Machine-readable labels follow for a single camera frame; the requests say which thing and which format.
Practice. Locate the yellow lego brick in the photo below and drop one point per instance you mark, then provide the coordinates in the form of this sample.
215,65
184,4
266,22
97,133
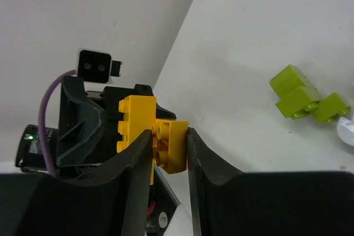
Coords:
139,114

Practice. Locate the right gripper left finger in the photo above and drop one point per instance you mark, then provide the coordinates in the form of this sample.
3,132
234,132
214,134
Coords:
111,199

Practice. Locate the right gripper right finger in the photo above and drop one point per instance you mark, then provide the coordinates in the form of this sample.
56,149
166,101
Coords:
226,201

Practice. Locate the large lime green lego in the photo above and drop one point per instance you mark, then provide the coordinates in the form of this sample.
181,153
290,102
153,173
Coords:
299,98

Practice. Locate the yellow and red lego stack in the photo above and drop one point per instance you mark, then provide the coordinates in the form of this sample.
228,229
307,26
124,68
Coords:
169,145

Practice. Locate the white divided tray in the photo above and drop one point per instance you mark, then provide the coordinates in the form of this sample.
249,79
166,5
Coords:
345,130

